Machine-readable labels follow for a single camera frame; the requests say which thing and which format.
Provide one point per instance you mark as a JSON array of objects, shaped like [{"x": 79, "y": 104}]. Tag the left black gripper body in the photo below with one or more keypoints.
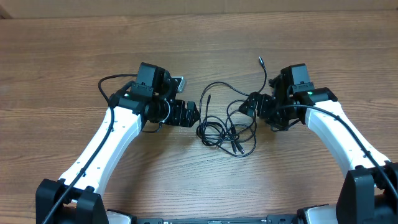
[{"x": 175, "y": 112}]

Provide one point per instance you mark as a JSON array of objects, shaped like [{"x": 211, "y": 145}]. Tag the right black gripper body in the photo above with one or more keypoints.
[{"x": 269, "y": 110}]

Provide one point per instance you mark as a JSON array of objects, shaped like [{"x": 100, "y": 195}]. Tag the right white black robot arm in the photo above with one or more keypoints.
[{"x": 369, "y": 192}]

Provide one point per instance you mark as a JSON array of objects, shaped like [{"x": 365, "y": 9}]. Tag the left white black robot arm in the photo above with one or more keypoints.
[{"x": 77, "y": 196}]

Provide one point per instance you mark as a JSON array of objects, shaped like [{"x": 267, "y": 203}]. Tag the cardboard backdrop panel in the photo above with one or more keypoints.
[{"x": 28, "y": 9}]

